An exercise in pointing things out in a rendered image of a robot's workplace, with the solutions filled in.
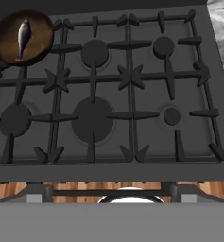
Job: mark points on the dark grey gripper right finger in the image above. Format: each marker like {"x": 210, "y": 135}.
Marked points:
{"x": 183, "y": 193}

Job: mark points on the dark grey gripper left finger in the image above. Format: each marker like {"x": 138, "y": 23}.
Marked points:
{"x": 37, "y": 193}

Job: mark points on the silver blue fish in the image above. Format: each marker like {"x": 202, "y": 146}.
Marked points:
{"x": 23, "y": 39}

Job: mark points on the white and black round object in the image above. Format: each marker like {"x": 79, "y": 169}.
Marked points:
{"x": 129, "y": 199}

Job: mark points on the dark grey gas hob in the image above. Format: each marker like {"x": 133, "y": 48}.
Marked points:
{"x": 116, "y": 94}

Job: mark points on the brown frying pan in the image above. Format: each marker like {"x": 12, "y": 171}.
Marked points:
{"x": 37, "y": 47}

